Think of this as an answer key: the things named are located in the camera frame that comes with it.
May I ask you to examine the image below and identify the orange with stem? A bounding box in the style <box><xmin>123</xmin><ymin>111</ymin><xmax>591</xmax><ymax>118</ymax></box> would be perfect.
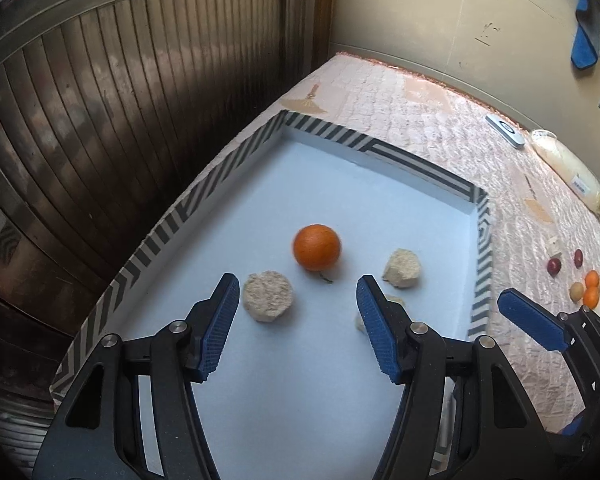
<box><xmin>293</xmin><ymin>223</ymin><xmax>342</xmax><ymax>272</ymax></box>

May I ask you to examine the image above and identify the ribbed metal door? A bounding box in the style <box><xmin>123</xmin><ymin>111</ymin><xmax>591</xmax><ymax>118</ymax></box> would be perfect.
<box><xmin>0</xmin><ymin>0</ymin><xmax>331</xmax><ymax>480</ymax></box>

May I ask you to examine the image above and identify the round beige corn cob chunk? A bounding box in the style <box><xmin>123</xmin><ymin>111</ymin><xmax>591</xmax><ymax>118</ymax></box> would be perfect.
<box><xmin>242</xmin><ymin>270</ymin><xmax>295</xmax><ymax>325</ymax></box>

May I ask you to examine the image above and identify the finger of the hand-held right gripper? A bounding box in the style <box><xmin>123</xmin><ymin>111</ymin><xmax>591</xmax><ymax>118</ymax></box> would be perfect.
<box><xmin>559</xmin><ymin>411</ymin><xmax>589</xmax><ymax>437</ymax></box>
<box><xmin>497</xmin><ymin>288</ymin><xmax>600</xmax><ymax>411</ymax></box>

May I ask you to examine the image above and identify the white remote control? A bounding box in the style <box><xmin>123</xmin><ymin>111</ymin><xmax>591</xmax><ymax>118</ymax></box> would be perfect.
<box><xmin>485</xmin><ymin>113</ymin><xmax>526</xmax><ymax>149</ymax></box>

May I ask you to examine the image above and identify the brown door frame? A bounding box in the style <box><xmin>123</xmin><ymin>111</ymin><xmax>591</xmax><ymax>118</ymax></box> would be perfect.
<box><xmin>311</xmin><ymin>0</ymin><xmax>337</xmax><ymax>68</ymax></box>

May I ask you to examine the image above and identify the pink quilted mattress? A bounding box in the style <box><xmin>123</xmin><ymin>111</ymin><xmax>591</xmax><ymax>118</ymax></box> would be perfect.
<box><xmin>50</xmin><ymin>51</ymin><xmax>600</xmax><ymax>436</ymax></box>

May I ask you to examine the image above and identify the blue wall-hung cloth item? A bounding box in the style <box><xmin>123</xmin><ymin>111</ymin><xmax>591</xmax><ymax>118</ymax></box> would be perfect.
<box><xmin>570</xmin><ymin>0</ymin><xmax>600</xmax><ymax>68</ymax></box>

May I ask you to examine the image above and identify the plastic-wrapped white radish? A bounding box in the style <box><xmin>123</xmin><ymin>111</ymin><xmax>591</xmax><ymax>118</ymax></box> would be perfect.
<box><xmin>530</xmin><ymin>129</ymin><xmax>600</xmax><ymax>221</ymax></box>

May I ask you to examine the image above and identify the striped rim white tray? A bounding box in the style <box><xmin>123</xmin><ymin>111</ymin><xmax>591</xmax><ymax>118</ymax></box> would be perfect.
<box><xmin>50</xmin><ymin>108</ymin><xmax>492</xmax><ymax>480</ymax></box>

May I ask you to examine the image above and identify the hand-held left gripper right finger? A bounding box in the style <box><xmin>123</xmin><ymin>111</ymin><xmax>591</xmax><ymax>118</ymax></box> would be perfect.
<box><xmin>356</xmin><ymin>275</ymin><xmax>561</xmax><ymax>480</ymax></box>

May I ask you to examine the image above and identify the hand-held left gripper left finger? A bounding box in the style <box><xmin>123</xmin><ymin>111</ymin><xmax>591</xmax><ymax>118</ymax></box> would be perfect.
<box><xmin>32</xmin><ymin>272</ymin><xmax>241</xmax><ymax>480</ymax></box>

